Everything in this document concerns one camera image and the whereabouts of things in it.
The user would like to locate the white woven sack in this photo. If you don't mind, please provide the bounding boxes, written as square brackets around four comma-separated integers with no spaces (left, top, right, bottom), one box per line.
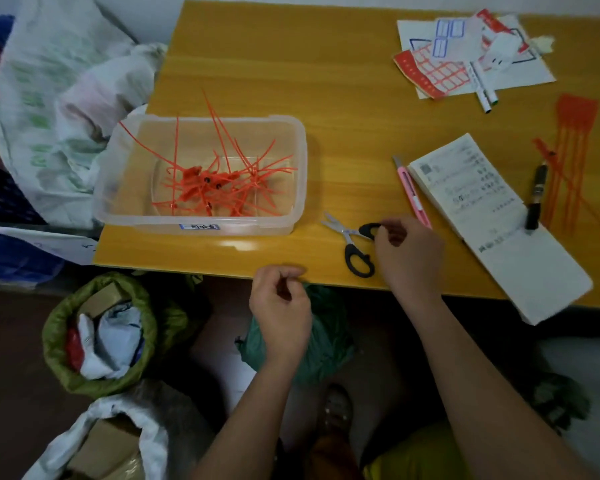
[0,0,168,230]

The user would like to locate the person's yellow clothing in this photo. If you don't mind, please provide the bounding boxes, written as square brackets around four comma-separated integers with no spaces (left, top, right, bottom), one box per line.
[362,422,468,480]

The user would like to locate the black handled scissors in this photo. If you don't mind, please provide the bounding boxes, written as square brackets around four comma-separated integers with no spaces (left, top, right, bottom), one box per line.
[321,212,384,279]

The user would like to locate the teal plastic bag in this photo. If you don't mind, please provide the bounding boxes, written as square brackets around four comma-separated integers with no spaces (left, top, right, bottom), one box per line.
[235,284,357,386]

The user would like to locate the bundle of orange seal strips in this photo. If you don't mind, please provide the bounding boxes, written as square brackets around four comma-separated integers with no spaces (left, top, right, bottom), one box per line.
[532,94,600,248]

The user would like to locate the crumpled white paper waste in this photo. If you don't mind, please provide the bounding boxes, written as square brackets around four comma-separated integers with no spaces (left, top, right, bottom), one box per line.
[76,301,145,381]

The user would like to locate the red bordered label sheet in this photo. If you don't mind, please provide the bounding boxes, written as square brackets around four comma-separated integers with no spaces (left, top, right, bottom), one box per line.
[474,8,530,54]

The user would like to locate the clear plastic container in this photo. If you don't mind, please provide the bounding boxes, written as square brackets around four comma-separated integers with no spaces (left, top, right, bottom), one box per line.
[93,114,308,237]

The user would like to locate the green trash bag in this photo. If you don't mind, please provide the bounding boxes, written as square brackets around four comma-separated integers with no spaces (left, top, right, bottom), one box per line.
[42,271,191,399]

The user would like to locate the person's left forearm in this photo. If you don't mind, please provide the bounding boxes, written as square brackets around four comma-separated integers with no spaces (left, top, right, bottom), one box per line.
[187,352,306,480]

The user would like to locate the white paper slip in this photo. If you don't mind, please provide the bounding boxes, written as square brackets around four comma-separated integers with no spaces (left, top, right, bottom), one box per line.
[0,225,99,266]

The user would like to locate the white marker pen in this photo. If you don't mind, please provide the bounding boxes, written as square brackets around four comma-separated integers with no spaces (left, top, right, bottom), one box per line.
[472,61,500,106]
[467,61,493,115]

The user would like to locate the person's sandal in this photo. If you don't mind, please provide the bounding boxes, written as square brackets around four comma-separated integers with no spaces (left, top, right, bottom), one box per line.
[319,384,354,438]

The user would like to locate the person's right hand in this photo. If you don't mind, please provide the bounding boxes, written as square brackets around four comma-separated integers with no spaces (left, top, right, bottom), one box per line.
[372,215,446,302]

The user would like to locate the pile of orange cable ties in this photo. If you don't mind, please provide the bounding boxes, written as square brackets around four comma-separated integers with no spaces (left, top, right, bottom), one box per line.
[119,90,299,217]

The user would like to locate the large cardboard box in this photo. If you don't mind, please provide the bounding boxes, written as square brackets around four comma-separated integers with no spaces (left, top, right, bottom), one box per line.
[66,416,145,480]

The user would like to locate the black marker pen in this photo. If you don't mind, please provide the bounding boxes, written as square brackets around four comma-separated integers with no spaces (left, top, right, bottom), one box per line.
[525,161,549,231]

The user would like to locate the small cardboard box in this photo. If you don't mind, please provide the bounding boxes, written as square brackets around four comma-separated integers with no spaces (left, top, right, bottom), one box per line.
[79,282,132,318]

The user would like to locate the white receipt pad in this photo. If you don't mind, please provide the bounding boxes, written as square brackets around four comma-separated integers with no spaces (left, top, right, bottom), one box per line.
[408,133,594,326]

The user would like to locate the white plastic bag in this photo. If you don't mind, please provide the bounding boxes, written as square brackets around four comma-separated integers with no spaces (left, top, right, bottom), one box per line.
[22,394,170,480]

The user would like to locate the red grid label sheet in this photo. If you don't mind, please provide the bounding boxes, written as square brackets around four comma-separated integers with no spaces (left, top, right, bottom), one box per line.
[393,45,475,100]

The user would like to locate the blue bordered label sheet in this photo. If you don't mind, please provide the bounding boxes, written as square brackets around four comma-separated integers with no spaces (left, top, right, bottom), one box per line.
[431,18,469,59]

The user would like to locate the pink utility knife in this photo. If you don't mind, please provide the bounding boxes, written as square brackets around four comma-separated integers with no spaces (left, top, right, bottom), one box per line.
[392,155,433,230]

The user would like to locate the red plastic wrapper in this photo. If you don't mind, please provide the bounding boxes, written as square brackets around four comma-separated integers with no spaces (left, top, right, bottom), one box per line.
[64,327,86,372]

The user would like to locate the person's left hand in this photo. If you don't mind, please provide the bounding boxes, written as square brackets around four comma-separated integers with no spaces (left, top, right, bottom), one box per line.
[249,265,313,368]

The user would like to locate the person's right forearm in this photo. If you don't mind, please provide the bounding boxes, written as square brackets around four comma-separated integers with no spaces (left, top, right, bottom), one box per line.
[397,291,598,480]

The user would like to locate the large white paper sheet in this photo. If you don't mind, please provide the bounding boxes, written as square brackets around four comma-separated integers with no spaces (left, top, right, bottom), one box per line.
[397,14,557,100]

